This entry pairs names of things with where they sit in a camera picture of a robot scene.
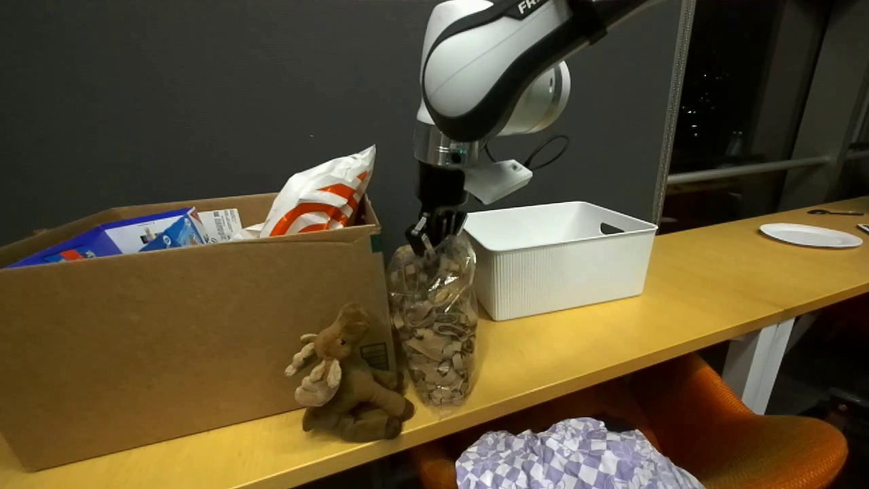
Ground white plate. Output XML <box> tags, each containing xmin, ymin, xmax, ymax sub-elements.
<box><xmin>758</xmin><ymin>223</ymin><xmax>864</xmax><ymax>250</ymax></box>

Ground white plastic bin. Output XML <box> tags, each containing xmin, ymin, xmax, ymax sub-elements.
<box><xmin>463</xmin><ymin>200</ymin><xmax>659</xmax><ymax>322</ymax></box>

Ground blue product box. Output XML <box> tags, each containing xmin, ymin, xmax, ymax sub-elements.
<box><xmin>5</xmin><ymin>207</ymin><xmax>210</xmax><ymax>270</ymax></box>

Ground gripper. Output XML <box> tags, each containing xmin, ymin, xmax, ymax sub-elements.
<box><xmin>405</xmin><ymin>161</ymin><xmax>470</xmax><ymax>257</ymax></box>

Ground grey metal rail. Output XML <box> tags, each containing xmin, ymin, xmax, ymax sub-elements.
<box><xmin>666</xmin><ymin>145</ymin><xmax>869</xmax><ymax>186</ymax></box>

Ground brown plush moose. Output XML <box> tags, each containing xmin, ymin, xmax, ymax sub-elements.
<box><xmin>284</xmin><ymin>303</ymin><xmax>416</xmax><ymax>443</ymax></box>

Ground purple checked cloth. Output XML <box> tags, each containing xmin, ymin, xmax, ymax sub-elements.
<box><xmin>455</xmin><ymin>416</ymin><xmax>707</xmax><ymax>489</ymax></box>

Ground clear plastic bag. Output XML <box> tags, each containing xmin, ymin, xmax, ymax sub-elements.
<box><xmin>385</xmin><ymin>230</ymin><xmax>480</xmax><ymax>410</ymax></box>

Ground orange chair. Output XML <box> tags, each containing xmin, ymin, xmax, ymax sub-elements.
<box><xmin>410</xmin><ymin>352</ymin><xmax>849</xmax><ymax>489</ymax></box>

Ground white printed packet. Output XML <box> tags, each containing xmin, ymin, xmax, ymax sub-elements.
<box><xmin>197</xmin><ymin>208</ymin><xmax>244</xmax><ymax>245</ymax></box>

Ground large cardboard box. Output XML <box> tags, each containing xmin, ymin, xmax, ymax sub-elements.
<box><xmin>0</xmin><ymin>192</ymin><xmax>399</xmax><ymax>473</ymax></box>

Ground orange and white bag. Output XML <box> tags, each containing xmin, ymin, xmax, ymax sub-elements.
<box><xmin>259</xmin><ymin>145</ymin><xmax>377</xmax><ymax>239</ymax></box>

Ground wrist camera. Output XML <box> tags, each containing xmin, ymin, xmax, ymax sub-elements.
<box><xmin>466</xmin><ymin>159</ymin><xmax>534</xmax><ymax>206</ymax></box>

